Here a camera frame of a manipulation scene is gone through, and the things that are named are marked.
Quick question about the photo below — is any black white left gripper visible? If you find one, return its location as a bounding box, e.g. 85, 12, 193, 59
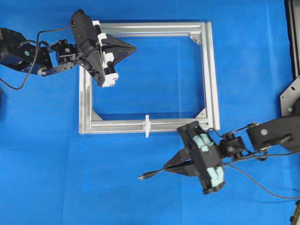
70, 9, 137, 88

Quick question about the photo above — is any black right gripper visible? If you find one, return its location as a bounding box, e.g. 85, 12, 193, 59
164, 121, 225, 195

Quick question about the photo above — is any black wire with plug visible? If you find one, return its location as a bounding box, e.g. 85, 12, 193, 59
137, 150, 300, 201

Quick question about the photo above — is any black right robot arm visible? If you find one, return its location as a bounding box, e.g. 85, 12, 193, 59
163, 100, 300, 194

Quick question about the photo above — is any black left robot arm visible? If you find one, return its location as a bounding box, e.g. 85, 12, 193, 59
0, 9, 136, 87

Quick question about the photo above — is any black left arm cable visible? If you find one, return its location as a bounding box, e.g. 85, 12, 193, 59
0, 23, 78, 91

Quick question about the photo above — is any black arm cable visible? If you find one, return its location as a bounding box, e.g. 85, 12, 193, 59
207, 124, 270, 162
0, 23, 78, 91

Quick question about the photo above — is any white plastic string holder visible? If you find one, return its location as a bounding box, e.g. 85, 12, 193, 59
143, 114, 151, 138

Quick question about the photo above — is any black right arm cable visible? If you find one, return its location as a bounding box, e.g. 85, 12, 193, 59
207, 124, 270, 162

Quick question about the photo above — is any silver aluminium extrusion frame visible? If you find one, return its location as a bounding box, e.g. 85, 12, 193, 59
78, 21, 221, 135

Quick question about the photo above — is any grey metal base bracket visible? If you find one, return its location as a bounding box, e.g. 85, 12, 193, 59
279, 76, 300, 116

